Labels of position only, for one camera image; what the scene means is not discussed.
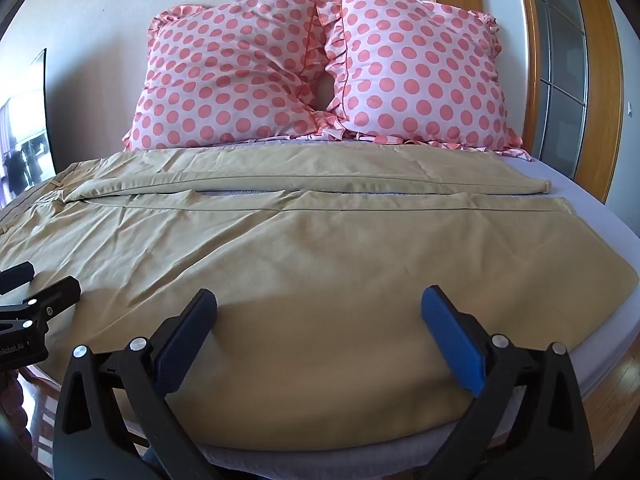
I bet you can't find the bed with lavender sheet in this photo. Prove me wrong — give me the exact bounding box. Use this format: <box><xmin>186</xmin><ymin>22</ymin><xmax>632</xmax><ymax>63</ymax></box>
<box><xmin>125</xmin><ymin>135</ymin><xmax>640</xmax><ymax>476</ymax></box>

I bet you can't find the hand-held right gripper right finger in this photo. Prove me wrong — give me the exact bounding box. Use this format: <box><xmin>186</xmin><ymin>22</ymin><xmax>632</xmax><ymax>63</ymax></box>
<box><xmin>421</xmin><ymin>285</ymin><xmax>597</xmax><ymax>480</ymax></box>

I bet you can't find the tan bed sheet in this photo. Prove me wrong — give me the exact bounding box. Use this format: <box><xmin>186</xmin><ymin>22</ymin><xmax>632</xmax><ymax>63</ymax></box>
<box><xmin>0</xmin><ymin>146</ymin><xmax>630</xmax><ymax>453</ymax></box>

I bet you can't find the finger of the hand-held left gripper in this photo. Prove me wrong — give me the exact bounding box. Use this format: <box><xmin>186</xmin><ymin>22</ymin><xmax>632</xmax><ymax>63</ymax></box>
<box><xmin>0</xmin><ymin>261</ymin><xmax>36</xmax><ymax>296</ymax></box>
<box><xmin>0</xmin><ymin>276</ymin><xmax>82</xmax><ymax>342</ymax></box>

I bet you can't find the dark framed wall screen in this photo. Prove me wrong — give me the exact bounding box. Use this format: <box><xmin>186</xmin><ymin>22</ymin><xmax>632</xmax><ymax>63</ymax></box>
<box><xmin>0</xmin><ymin>48</ymin><xmax>56</xmax><ymax>209</ymax></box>

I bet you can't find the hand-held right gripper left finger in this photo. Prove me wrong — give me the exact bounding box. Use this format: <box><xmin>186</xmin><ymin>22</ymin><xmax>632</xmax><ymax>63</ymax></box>
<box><xmin>53</xmin><ymin>288</ymin><xmax>218</xmax><ymax>480</ymax></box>

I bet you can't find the pink polka dot pillow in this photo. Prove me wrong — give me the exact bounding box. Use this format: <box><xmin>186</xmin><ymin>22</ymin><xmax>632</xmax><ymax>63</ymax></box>
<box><xmin>121</xmin><ymin>0</ymin><xmax>346</xmax><ymax>152</ymax></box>
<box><xmin>298</xmin><ymin>0</ymin><xmax>529</xmax><ymax>162</ymax></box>

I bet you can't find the wooden framed glass door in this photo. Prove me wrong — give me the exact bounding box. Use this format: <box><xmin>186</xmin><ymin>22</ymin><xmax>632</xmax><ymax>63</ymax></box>
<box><xmin>430</xmin><ymin>0</ymin><xmax>623</xmax><ymax>204</ymax></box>

